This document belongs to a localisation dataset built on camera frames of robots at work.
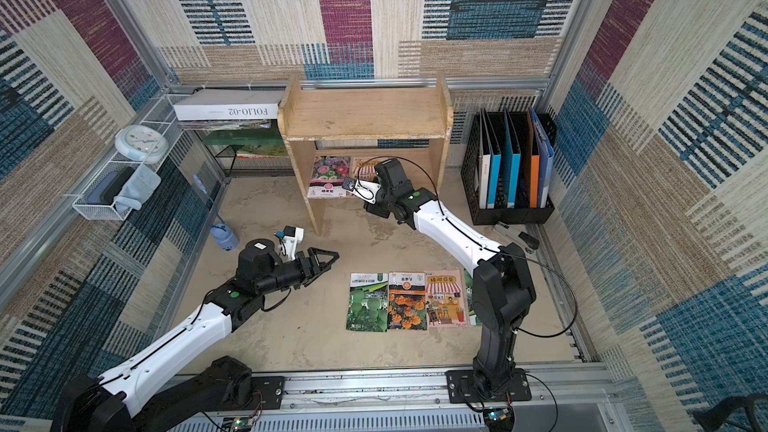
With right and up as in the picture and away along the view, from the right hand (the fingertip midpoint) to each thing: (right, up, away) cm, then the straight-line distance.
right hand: (371, 186), depth 87 cm
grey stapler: (+46, -15, +10) cm, 50 cm away
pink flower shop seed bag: (+22, -33, +1) cm, 39 cm away
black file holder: (+33, +15, +1) cm, 36 cm away
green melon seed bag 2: (-1, -35, 0) cm, 35 cm away
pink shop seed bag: (-3, +6, +6) cm, 9 cm away
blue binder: (+49, +10, -2) cm, 50 cm away
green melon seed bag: (+28, -36, -1) cm, 46 cm away
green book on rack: (-36, +14, +7) cm, 39 cm away
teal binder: (+36, +2, +3) cm, 37 cm away
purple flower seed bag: (-13, +3, +4) cm, 14 cm away
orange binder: (+48, +3, +2) cm, 48 cm away
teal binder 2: (+40, +6, -1) cm, 40 cm away
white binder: (+33, +2, +2) cm, 33 cm away
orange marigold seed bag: (+10, -33, +2) cm, 35 cm away
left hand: (-9, -19, -11) cm, 24 cm away
